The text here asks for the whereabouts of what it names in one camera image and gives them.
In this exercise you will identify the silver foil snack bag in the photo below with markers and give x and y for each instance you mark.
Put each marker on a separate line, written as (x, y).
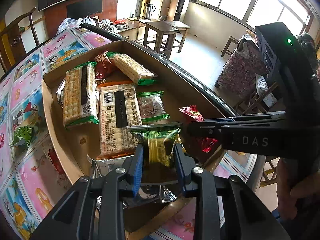
(60, 93)

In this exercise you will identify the floral plastic tablecloth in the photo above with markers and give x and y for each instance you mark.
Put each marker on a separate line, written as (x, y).
(29, 188)

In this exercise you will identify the floral covered seat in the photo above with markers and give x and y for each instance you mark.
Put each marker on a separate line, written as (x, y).
(238, 74)

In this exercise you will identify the dark red snack bag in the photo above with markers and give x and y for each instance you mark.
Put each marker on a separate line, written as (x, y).
(104, 67)

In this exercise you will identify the cardboard box tray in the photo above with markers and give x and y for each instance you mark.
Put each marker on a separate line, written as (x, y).
(155, 175)

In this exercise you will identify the white plastic bag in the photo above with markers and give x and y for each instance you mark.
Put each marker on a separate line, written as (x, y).
(69, 22)

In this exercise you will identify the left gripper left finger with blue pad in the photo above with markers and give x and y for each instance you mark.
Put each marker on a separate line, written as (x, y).
(93, 208)

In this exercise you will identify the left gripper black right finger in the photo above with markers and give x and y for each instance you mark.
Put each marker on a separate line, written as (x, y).
(226, 208)

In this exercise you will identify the wooden stool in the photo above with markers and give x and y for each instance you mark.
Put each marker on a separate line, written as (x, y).
(169, 35)

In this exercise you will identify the white red snack packet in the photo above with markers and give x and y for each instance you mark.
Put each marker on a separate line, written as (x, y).
(51, 155)

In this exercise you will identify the yellow olive snack packet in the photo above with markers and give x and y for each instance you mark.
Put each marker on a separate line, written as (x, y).
(159, 139)

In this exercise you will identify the wooden chair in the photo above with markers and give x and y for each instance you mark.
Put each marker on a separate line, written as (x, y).
(12, 48)

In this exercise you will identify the metal kettle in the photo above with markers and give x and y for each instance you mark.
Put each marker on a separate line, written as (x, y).
(149, 9)

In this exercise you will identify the orange cracker pack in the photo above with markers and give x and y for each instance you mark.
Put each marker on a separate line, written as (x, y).
(118, 111)

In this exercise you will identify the green cracker pack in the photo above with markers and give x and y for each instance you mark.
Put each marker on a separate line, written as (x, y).
(132, 69)
(80, 96)

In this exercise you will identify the clear green edge snack packet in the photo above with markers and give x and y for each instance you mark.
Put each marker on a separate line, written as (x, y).
(151, 107)

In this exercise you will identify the small green candy packet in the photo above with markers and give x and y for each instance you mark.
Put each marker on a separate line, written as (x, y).
(23, 137)

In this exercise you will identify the red yellow candy bar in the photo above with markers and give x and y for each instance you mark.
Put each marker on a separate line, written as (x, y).
(195, 122)

